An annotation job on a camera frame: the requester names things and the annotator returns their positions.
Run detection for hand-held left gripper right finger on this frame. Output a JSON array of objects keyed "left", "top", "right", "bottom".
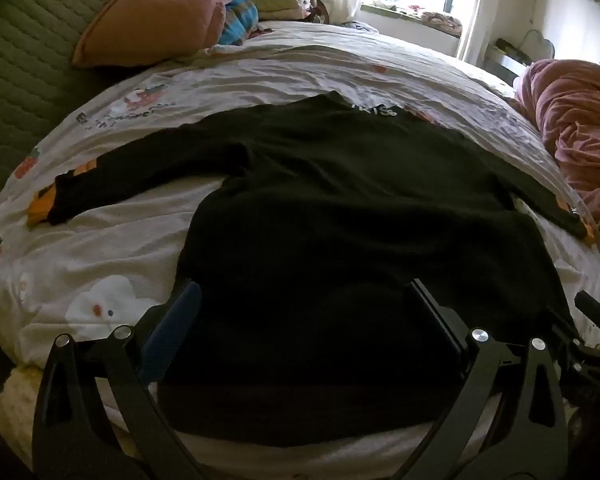
[{"left": 402, "top": 277, "right": 568, "bottom": 480}]

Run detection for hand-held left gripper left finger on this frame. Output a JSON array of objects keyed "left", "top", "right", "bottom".
[{"left": 31, "top": 280, "right": 203, "bottom": 480}]

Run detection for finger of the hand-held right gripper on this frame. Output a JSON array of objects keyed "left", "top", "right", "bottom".
[
  {"left": 546, "top": 310, "right": 600, "bottom": 391},
  {"left": 573, "top": 290, "right": 600, "bottom": 328}
]

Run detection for black printed t-shirt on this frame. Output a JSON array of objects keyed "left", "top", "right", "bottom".
[{"left": 47, "top": 91, "right": 588, "bottom": 448}]

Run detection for clothes on windowsill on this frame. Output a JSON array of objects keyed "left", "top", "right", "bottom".
[{"left": 420, "top": 10, "right": 464, "bottom": 37}]

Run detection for pile of mixed clothes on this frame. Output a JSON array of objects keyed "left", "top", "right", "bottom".
[{"left": 300, "top": 0, "right": 332, "bottom": 24}]

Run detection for pink duvet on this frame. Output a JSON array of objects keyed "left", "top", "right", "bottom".
[{"left": 512, "top": 58, "right": 600, "bottom": 256}]

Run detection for cream fuzzy blanket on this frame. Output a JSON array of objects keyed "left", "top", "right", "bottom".
[{"left": 0, "top": 365, "right": 46, "bottom": 461}]

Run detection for white printed quilt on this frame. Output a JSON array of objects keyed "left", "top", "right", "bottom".
[{"left": 0, "top": 20, "right": 600, "bottom": 471}]

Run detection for green quilted headboard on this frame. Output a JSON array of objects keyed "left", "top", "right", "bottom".
[{"left": 0, "top": 0, "right": 166, "bottom": 221}]

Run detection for blue striped blanket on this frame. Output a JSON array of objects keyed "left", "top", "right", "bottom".
[{"left": 217, "top": 0, "right": 261, "bottom": 46}]

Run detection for pink pillow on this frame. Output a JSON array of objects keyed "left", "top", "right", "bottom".
[{"left": 71, "top": 0, "right": 250, "bottom": 68}]

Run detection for cream folded blanket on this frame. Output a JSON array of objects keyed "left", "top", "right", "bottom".
[{"left": 254, "top": 0, "right": 312, "bottom": 22}]

